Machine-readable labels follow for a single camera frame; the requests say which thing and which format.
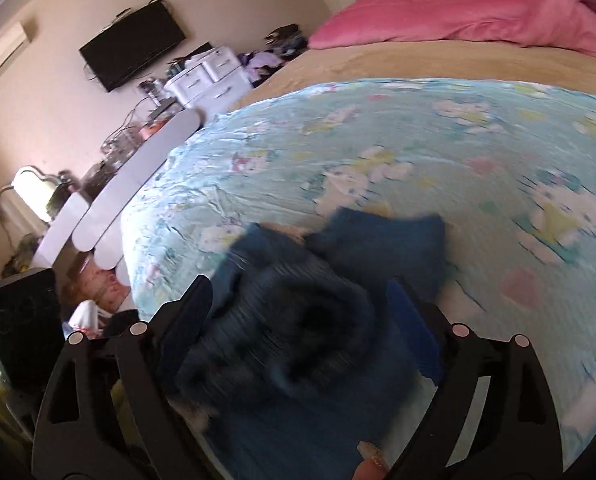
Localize right hand painted nails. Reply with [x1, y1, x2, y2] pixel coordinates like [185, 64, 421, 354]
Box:
[352, 441, 390, 480]

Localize cluttered glass side table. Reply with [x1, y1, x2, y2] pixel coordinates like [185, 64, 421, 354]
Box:
[81, 78, 183, 200]

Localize black wall television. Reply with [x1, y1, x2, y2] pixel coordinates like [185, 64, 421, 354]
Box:
[79, 0, 186, 92]

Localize purple white clothes heap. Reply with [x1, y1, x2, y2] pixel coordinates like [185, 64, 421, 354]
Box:
[238, 50, 285, 88]

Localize blue denim pants lace hem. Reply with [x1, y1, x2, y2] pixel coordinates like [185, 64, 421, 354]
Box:
[174, 208, 445, 479]

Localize Hello Kitty blue bedsheet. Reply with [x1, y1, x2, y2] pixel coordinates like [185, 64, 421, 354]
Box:
[121, 79, 596, 463]

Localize white drawer chest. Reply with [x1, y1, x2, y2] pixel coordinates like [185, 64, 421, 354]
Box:
[164, 46, 252, 124]

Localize pile of folded clothes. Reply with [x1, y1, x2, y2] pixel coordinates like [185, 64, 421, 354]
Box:
[264, 24, 307, 60]

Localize pink duvet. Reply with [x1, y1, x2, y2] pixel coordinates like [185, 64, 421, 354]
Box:
[309, 0, 596, 58]

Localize white bed footboard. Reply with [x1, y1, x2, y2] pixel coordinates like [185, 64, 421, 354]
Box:
[31, 110, 200, 284]

